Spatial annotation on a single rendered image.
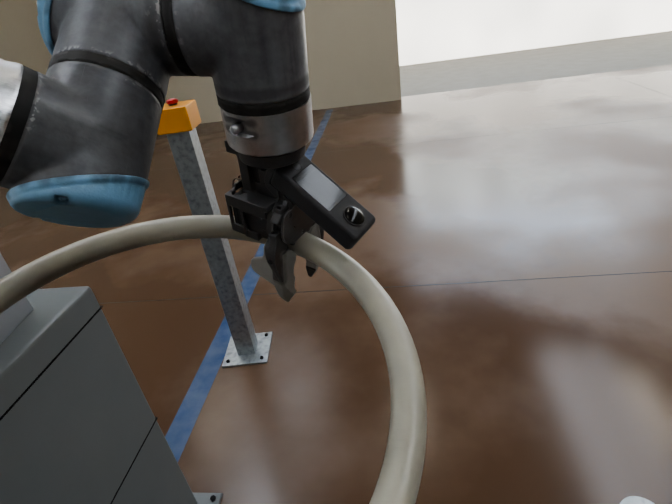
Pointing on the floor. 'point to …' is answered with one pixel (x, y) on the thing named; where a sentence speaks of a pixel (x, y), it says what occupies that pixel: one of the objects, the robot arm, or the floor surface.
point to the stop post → (200, 201)
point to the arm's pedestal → (79, 414)
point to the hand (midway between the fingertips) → (303, 282)
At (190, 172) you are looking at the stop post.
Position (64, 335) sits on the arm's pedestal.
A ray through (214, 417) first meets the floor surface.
